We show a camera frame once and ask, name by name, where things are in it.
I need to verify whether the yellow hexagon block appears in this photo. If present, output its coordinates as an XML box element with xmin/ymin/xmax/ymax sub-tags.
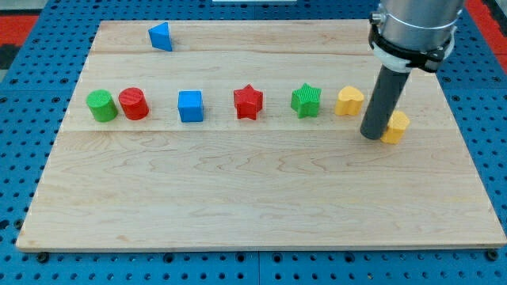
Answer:
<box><xmin>380</xmin><ymin>111</ymin><xmax>410</xmax><ymax>144</ymax></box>

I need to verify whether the green star block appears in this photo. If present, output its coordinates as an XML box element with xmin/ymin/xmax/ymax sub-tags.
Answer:
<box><xmin>291</xmin><ymin>83</ymin><xmax>322</xmax><ymax>119</ymax></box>

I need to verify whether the wooden board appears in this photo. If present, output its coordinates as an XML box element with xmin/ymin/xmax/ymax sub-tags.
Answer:
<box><xmin>17</xmin><ymin>20</ymin><xmax>506</xmax><ymax>253</ymax></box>

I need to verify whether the blue triangle block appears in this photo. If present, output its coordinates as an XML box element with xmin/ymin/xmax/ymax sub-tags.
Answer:
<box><xmin>148</xmin><ymin>22</ymin><xmax>173</xmax><ymax>51</ymax></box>

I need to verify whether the red cylinder block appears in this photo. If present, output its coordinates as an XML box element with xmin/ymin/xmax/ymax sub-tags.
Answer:
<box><xmin>118</xmin><ymin>87</ymin><xmax>150</xmax><ymax>120</ymax></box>

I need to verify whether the yellow heart block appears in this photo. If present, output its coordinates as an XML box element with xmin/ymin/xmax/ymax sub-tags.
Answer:
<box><xmin>334</xmin><ymin>85</ymin><xmax>364</xmax><ymax>116</ymax></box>

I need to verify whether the red star block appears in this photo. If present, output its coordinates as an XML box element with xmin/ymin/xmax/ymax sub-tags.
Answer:
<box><xmin>233</xmin><ymin>84</ymin><xmax>263</xmax><ymax>120</ymax></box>

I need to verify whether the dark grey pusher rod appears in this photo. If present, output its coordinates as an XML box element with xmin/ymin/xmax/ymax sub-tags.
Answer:
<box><xmin>360</xmin><ymin>66</ymin><xmax>410</xmax><ymax>140</ymax></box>

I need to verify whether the blue cube block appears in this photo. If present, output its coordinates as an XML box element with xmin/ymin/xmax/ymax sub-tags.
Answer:
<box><xmin>177</xmin><ymin>90</ymin><xmax>204</xmax><ymax>123</ymax></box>

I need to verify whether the green cylinder block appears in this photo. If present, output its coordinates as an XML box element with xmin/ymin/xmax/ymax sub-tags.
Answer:
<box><xmin>86</xmin><ymin>89</ymin><xmax>118</xmax><ymax>123</ymax></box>

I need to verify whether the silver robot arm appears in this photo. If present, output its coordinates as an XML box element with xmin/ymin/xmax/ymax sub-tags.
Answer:
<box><xmin>368</xmin><ymin>0</ymin><xmax>464</xmax><ymax>73</ymax></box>

